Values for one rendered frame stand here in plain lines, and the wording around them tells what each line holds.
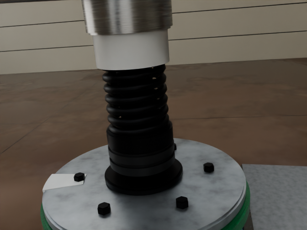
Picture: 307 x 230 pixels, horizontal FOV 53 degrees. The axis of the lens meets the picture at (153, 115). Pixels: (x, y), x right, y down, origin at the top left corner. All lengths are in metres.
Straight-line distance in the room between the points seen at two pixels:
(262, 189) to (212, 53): 5.96
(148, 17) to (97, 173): 0.18
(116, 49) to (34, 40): 6.88
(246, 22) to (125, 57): 6.10
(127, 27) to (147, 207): 0.16
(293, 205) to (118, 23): 0.28
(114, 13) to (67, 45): 6.59
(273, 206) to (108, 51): 0.26
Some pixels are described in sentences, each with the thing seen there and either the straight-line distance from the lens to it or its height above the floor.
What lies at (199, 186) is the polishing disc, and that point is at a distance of 0.32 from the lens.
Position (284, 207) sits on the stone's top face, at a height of 0.82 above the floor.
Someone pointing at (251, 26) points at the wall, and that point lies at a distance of 6.37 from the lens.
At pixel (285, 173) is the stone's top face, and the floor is 0.82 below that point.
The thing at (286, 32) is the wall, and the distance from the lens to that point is 6.52.
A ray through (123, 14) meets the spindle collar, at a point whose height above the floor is 1.05.
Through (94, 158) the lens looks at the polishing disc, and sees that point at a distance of 0.40.
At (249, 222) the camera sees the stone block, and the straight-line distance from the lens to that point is 0.38.
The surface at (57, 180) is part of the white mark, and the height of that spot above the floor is 0.88.
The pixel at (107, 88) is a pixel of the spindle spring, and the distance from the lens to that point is 0.29.
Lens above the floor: 1.05
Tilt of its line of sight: 18 degrees down
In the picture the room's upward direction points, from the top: 5 degrees counter-clockwise
